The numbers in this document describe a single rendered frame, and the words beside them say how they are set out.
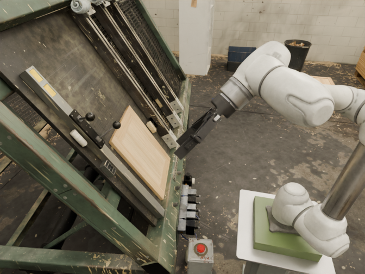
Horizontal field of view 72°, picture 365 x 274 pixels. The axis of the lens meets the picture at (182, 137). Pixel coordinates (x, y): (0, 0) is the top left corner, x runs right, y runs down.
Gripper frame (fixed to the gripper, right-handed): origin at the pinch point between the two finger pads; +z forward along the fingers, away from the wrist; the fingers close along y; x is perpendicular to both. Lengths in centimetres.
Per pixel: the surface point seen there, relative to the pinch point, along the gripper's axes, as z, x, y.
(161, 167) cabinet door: 35, -14, 77
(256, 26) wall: -210, -18, 549
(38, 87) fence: 26, 51, 21
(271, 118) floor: -65, -123, 313
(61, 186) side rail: 43.0, 19.0, 8.2
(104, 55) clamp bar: 9, 58, 80
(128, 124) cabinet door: 26, 19, 67
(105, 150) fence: 33, 17, 34
